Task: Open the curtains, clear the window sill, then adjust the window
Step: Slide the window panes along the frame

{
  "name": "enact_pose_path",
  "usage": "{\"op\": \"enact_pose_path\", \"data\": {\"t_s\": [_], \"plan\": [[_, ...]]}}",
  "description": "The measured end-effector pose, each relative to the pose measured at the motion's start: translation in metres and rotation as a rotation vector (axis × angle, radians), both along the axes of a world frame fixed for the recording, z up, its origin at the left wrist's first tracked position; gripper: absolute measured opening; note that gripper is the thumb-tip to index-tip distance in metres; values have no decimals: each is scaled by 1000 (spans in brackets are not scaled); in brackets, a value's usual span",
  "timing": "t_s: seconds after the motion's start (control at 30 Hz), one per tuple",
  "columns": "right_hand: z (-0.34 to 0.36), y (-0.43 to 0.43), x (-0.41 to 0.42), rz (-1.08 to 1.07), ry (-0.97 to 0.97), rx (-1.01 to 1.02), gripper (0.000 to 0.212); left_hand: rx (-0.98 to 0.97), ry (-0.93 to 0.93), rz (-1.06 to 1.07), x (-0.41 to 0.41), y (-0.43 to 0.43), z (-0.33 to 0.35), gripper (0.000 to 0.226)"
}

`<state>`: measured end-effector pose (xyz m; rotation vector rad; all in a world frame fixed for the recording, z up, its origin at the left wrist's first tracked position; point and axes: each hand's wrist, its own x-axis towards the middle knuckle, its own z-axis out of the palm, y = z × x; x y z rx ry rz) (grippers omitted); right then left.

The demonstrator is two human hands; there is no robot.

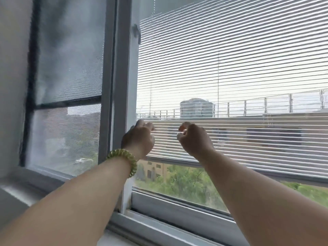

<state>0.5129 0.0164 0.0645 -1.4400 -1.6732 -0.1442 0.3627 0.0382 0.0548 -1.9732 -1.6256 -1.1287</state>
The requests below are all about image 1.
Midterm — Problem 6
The person's left hand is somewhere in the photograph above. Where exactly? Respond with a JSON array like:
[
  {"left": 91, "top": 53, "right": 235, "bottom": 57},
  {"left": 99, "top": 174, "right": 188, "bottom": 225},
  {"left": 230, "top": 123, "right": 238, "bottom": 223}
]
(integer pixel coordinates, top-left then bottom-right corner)
[{"left": 121, "top": 119, "right": 156, "bottom": 161}]

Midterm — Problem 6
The person's right hand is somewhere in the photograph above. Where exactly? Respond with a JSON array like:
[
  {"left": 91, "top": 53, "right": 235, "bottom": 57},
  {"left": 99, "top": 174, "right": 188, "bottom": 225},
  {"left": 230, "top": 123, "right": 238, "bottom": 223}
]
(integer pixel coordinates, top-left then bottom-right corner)
[{"left": 177, "top": 122, "right": 215, "bottom": 162}]

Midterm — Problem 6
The white slatted window blind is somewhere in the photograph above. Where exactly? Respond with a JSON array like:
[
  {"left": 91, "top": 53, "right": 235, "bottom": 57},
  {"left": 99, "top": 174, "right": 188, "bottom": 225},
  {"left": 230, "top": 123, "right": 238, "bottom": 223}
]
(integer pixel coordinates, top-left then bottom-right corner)
[{"left": 135, "top": 0, "right": 328, "bottom": 180}]

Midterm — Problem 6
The person's right forearm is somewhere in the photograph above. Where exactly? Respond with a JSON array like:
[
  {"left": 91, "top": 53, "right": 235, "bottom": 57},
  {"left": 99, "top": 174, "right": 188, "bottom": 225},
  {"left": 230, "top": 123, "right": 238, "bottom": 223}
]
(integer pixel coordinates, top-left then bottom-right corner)
[{"left": 197, "top": 148, "right": 328, "bottom": 246}]

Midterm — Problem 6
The person's left forearm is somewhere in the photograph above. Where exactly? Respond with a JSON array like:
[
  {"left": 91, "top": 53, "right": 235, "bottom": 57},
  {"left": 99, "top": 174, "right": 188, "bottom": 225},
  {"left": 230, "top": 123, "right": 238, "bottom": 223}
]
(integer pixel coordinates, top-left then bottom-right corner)
[{"left": 0, "top": 157, "right": 132, "bottom": 246}]

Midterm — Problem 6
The green spiral wrist band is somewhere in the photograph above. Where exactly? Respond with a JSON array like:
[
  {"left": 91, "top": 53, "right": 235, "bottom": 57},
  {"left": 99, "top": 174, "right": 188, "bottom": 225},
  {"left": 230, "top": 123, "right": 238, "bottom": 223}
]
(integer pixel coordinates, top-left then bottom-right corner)
[{"left": 106, "top": 149, "right": 138, "bottom": 178}]

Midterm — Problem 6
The black framed window screen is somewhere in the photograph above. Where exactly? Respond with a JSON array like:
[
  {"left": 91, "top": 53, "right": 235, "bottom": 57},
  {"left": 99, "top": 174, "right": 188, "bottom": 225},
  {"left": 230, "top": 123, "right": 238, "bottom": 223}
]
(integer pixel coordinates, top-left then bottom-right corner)
[{"left": 20, "top": 0, "right": 108, "bottom": 177}]

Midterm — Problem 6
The white window latch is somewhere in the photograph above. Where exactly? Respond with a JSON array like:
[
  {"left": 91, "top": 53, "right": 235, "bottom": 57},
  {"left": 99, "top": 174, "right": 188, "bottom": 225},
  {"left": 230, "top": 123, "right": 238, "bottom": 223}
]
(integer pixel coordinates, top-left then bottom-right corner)
[{"left": 132, "top": 24, "right": 141, "bottom": 44}]

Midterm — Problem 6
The white sliding window frame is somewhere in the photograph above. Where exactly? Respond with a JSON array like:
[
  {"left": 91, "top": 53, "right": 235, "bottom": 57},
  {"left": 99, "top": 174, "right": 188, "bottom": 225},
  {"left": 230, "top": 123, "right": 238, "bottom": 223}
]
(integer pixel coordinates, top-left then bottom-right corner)
[{"left": 98, "top": 0, "right": 328, "bottom": 246}]

